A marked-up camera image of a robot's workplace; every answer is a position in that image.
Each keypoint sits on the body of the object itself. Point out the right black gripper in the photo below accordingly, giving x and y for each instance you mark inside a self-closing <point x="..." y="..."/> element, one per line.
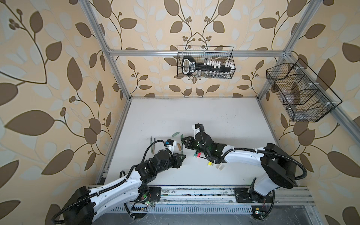
<point x="188" y="145"/>

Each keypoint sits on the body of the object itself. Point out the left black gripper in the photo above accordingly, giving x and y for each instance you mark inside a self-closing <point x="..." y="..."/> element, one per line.
<point x="177" y="162"/>

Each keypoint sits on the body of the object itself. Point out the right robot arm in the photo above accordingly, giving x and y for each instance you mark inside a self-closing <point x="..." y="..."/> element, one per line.
<point x="280" y="169"/>

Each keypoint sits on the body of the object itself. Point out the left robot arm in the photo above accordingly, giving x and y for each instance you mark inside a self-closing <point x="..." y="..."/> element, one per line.
<point x="86" y="205"/>

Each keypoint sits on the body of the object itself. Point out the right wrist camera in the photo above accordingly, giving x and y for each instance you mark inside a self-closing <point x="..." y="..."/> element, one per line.
<point x="197" y="128"/>

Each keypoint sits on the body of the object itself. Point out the black socket rail tool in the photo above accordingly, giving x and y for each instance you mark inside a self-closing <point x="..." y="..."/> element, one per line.
<point x="190" y="66"/>

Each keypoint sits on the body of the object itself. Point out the rear black wire basket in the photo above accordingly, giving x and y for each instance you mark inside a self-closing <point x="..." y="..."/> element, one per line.
<point x="213" y="53"/>

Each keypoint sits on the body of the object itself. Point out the black wire basket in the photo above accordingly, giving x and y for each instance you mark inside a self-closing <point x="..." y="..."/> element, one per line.
<point x="213" y="53"/>
<point x="305" y="95"/>

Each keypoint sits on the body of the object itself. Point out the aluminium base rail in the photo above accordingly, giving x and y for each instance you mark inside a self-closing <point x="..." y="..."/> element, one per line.
<point x="206" y="200"/>

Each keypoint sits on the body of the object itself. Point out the right black wire basket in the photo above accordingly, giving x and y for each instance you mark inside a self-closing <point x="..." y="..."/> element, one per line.
<point x="305" y="95"/>

